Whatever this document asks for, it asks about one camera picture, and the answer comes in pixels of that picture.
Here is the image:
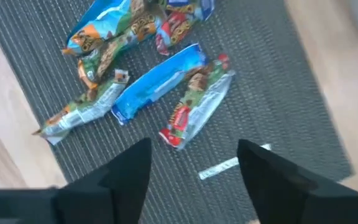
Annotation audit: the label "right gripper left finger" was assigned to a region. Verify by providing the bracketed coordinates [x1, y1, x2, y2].
[52, 137, 154, 224]

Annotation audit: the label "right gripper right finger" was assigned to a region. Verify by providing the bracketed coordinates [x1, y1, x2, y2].
[236, 139, 358, 224]

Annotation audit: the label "green silver granola bar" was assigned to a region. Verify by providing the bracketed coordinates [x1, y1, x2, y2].
[31, 68, 131, 146]

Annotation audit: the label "green orange granola bar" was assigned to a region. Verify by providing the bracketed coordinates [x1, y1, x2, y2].
[77, 12, 165, 91]

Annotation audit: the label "blue orange granola bar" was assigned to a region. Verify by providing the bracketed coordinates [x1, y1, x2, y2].
[62, 0, 133, 56]

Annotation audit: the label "red blue granola bar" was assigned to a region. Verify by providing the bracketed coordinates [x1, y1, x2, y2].
[155, 0, 216, 57]

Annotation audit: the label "white tape strip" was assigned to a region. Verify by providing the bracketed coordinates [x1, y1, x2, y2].
[198, 143, 272, 181]

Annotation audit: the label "dark grey woven mat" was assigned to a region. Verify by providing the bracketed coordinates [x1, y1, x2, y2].
[0, 0, 356, 224]

